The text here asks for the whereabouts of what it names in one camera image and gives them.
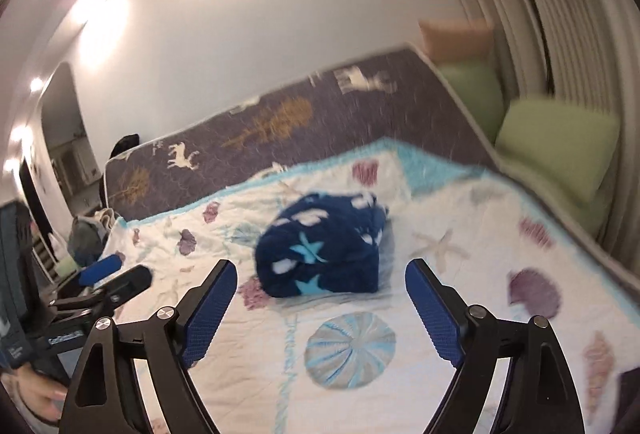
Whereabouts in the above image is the green cloth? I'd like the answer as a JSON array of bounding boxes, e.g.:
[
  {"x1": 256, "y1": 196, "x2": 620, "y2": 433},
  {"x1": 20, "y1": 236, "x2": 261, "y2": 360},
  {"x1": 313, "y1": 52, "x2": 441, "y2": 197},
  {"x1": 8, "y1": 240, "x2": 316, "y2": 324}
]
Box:
[{"x1": 52, "y1": 257, "x2": 83, "y2": 282}]

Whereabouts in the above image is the grey bag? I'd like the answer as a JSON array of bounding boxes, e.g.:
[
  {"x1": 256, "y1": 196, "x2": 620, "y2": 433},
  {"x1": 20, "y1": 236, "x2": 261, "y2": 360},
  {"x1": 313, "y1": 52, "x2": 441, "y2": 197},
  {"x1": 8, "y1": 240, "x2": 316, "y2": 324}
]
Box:
[{"x1": 67, "y1": 209, "x2": 118, "y2": 267}]

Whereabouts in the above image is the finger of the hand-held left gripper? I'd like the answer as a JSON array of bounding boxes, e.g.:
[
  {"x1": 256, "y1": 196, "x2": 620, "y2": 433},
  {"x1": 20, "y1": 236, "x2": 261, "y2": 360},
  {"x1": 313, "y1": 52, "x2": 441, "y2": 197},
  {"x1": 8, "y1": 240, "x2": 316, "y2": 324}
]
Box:
[
  {"x1": 74, "y1": 253, "x2": 126, "y2": 288},
  {"x1": 95, "y1": 265, "x2": 154, "y2": 310}
]

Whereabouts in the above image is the white seashell-print blanket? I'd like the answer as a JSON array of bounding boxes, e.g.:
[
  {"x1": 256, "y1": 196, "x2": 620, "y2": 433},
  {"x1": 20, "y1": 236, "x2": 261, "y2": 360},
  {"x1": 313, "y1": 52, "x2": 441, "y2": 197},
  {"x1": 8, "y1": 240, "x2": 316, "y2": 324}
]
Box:
[{"x1": 102, "y1": 137, "x2": 640, "y2": 434}]

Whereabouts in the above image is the orange pillow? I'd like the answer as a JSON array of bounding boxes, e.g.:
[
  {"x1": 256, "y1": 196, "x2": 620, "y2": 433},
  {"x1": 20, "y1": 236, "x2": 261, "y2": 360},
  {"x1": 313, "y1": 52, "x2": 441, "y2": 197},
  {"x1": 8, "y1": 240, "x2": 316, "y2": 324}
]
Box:
[{"x1": 419, "y1": 17, "x2": 496, "y2": 62}]

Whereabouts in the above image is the black cloth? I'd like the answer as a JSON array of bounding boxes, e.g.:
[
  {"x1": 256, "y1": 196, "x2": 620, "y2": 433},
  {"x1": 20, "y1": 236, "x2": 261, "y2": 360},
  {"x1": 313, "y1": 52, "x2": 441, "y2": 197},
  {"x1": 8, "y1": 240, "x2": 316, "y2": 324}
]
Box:
[{"x1": 109, "y1": 133, "x2": 141, "y2": 160}]

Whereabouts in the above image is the white ribbed headboard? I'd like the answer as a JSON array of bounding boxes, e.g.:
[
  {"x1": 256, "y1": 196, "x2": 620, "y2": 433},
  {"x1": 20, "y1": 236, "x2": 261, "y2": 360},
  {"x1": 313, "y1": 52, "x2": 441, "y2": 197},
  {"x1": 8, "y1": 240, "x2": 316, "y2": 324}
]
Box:
[{"x1": 415, "y1": 0, "x2": 640, "y2": 265}]

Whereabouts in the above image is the person's dark jacket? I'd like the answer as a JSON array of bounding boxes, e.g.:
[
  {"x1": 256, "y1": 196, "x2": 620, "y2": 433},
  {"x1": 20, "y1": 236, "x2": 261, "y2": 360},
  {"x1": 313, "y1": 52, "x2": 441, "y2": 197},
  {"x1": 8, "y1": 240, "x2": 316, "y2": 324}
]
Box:
[{"x1": 0, "y1": 201, "x2": 38, "y2": 370}]

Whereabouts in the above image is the grey deer-print mattress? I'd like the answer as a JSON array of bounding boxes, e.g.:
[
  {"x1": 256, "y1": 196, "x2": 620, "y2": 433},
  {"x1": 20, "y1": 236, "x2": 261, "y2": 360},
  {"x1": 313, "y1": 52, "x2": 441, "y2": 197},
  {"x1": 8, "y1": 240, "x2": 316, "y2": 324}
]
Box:
[{"x1": 102, "y1": 43, "x2": 636, "y2": 285}]

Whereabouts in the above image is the navy fleece star-print garment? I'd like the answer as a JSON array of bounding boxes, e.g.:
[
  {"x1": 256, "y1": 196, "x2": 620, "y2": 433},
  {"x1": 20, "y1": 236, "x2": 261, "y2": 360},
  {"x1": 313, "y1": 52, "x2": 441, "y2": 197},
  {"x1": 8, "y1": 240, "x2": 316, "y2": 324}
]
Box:
[{"x1": 254, "y1": 191, "x2": 392, "y2": 299}]

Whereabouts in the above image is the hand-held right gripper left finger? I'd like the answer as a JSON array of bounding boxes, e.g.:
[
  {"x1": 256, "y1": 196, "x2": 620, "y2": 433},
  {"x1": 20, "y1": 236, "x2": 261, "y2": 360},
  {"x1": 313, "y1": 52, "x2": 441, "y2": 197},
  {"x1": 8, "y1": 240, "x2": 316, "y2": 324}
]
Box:
[{"x1": 61, "y1": 258, "x2": 238, "y2": 434}]

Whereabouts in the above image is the person's left hand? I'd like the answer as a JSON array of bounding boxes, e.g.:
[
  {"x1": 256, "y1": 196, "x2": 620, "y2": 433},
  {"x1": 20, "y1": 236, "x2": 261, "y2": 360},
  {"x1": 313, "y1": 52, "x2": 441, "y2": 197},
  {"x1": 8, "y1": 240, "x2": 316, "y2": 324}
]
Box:
[{"x1": 4, "y1": 361, "x2": 69, "y2": 423}]

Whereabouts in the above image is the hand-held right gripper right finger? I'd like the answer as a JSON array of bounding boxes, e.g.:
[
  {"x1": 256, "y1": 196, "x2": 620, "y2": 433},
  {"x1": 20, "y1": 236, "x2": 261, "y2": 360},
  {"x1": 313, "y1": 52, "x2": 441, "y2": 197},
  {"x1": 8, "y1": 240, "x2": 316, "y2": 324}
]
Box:
[{"x1": 405, "y1": 258, "x2": 587, "y2": 434}]

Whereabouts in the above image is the green pillow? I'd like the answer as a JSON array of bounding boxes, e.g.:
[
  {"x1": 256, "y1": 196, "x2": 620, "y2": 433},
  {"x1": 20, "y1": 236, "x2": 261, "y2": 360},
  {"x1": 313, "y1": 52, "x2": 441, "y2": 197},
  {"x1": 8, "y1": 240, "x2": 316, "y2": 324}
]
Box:
[
  {"x1": 437, "y1": 57, "x2": 506, "y2": 145},
  {"x1": 492, "y1": 97, "x2": 621, "y2": 235}
]

